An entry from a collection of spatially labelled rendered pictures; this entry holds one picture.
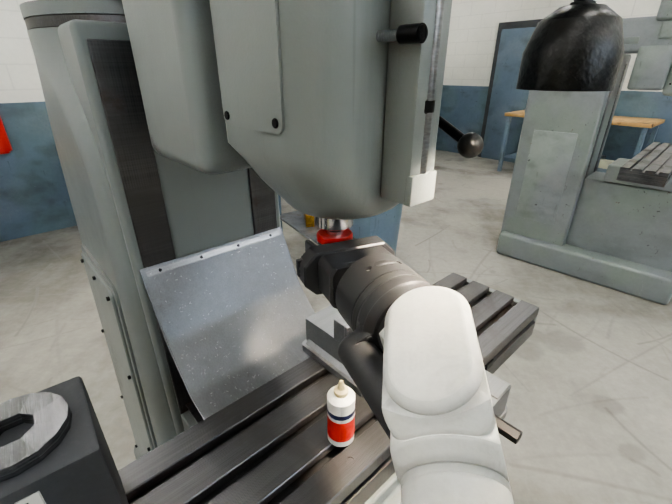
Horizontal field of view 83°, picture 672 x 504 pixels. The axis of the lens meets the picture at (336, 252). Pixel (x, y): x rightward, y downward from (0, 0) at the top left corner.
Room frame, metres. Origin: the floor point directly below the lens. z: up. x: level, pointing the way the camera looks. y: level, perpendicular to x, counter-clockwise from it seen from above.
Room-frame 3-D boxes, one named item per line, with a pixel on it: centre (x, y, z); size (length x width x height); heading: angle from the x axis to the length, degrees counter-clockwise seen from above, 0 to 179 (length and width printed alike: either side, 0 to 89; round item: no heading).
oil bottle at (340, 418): (0.39, -0.01, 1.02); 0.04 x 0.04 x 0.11
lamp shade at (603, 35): (0.35, -0.19, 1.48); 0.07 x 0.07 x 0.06
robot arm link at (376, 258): (0.37, -0.03, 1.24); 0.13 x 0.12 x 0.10; 112
